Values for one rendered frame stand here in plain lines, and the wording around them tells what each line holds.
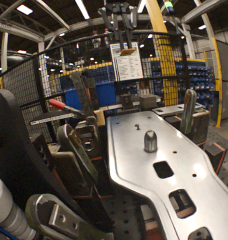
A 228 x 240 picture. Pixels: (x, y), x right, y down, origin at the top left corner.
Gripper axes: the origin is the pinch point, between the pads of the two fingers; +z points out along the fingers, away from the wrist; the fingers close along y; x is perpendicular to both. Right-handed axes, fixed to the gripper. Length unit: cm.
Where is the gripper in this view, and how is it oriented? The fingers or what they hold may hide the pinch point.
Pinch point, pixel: (124, 40)
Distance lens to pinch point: 39.4
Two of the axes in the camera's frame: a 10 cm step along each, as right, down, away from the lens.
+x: -0.7, -3.0, 9.5
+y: 9.9, -1.7, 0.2
